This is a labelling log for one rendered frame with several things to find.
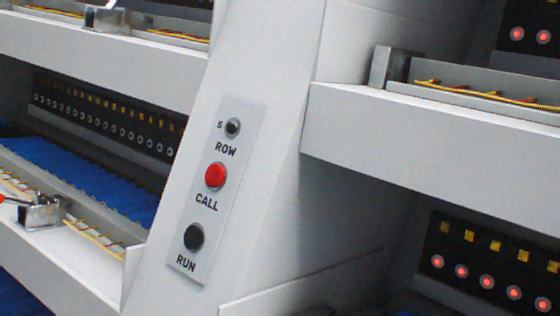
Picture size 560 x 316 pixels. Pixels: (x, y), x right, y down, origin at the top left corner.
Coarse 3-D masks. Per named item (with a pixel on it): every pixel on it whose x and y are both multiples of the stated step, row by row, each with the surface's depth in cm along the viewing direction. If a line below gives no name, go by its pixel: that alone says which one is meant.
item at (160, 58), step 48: (0, 0) 69; (48, 0) 70; (96, 0) 83; (144, 0) 76; (192, 0) 70; (0, 48) 62; (48, 48) 55; (96, 48) 49; (144, 48) 45; (192, 48) 48; (144, 96) 45; (192, 96) 41
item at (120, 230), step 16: (0, 160) 65; (16, 160) 64; (16, 176) 62; (32, 176) 60; (48, 176) 60; (48, 192) 58; (64, 192) 56; (80, 192) 56; (80, 208) 54; (96, 208) 53; (96, 224) 52; (112, 224) 50; (128, 224) 50; (112, 240) 50; (128, 240) 48; (144, 240) 47
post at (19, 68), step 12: (0, 60) 87; (12, 60) 88; (0, 72) 88; (12, 72) 89; (24, 72) 90; (0, 84) 88; (12, 84) 89; (24, 84) 91; (24, 96) 91; (24, 108) 92
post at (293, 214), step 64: (256, 0) 38; (320, 0) 35; (384, 0) 37; (448, 0) 44; (256, 64) 37; (192, 128) 39; (256, 192) 35; (320, 192) 38; (384, 192) 45; (256, 256) 34; (320, 256) 40; (384, 256) 48
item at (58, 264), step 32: (0, 96) 88; (64, 128) 82; (160, 160) 68; (0, 192) 60; (0, 224) 53; (0, 256) 53; (32, 256) 48; (64, 256) 47; (96, 256) 48; (128, 256) 39; (32, 288) 49; (64, 288) 45; (96, 288) 43; (128, 288) 40
